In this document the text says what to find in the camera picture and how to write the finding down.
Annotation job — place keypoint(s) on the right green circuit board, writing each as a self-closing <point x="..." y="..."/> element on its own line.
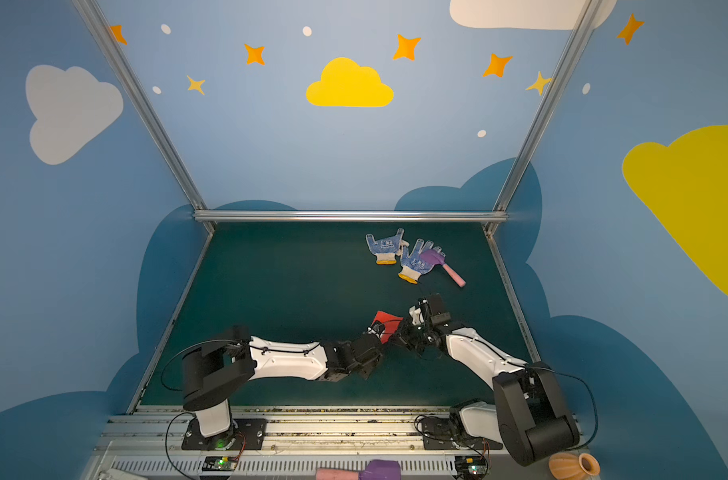
<point x="470" y="468"/>

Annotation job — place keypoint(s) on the left blue dotted work glove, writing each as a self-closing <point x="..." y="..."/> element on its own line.
<point x="387" y="250"/>

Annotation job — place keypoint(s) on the right blue dotted work glove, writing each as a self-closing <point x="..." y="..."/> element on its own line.
<point x="419" y="261"/>

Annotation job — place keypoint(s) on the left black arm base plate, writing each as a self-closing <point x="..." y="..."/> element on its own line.
<point x="243" y="434"/>

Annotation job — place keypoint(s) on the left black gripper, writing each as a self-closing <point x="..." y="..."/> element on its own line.
<point x="375" y="335"/>

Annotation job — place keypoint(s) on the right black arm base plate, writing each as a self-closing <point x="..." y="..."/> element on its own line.
<point x="439" y="433"/>

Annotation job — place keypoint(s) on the blue dotted work glove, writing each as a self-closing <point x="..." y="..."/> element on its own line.
<point x="387" y="250"/>
<point x="419" y="261"/>

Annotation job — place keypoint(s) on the left green circuit board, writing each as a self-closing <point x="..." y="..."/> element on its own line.
<point x="220" y="464"/>

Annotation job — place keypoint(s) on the right aluminium frame post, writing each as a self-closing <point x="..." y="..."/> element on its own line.
<point x="563" y="72"/>

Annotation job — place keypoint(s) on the terracotta ribbed vase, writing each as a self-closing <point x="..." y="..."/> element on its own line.
<point x="568" y="466"/>

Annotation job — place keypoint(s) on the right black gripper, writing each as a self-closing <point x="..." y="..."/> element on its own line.
<point x="408" y="330"/>

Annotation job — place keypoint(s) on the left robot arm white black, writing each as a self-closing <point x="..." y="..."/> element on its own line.
<point x="214" y="370"/>

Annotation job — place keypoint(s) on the red square paper sheet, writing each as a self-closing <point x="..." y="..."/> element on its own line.
<point x="385" y="325"/>

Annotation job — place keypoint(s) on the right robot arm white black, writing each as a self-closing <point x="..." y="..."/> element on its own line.
<point x="529" y="417"/>

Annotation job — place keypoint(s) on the green circuit board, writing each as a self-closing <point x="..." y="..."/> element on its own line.
<point x="220" y="464"/>
<point x="470" y="468"/>

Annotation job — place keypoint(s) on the front aluminium rail base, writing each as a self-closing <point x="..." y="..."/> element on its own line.
<point x="298" y="441"/>

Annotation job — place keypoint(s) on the aluminium frame post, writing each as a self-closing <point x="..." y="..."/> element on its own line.
<point x="99" y="28"/>
<point x="563" y="72"/>

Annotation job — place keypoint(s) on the purple pink brush on table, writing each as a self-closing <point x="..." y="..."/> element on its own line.
<point x="435" y="257"/>

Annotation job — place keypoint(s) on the pink purple brush front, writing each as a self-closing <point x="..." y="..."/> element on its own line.
<point x="374" y="470"/>

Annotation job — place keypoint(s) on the left aluminium frame post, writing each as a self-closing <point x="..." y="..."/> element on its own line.
<point x="99" y="28"/>

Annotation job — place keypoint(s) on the rear aluminium frame bar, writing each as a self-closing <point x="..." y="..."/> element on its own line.
<point x="347" y="216"/>

